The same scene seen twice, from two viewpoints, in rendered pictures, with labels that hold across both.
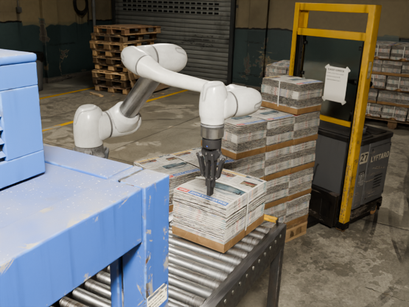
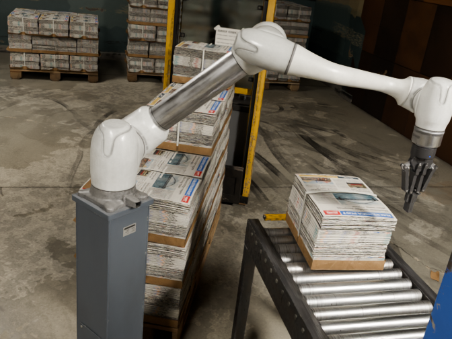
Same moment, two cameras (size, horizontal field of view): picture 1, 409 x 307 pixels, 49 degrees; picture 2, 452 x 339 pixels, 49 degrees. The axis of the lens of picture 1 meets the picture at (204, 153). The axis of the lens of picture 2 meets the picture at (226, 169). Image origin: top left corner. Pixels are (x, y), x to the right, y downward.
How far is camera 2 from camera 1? 1.79 m
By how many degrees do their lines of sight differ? 42
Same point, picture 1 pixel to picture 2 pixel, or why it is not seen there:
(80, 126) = (121, 158)
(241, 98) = not seen: hidden behind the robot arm
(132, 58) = (281, 48)
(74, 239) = not seen: outside the picture
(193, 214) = (347, 238)
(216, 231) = (375, 249)
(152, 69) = (321, 64)
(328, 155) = not seen: hidden behind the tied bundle
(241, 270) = (420, 281)
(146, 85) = (229, 82)
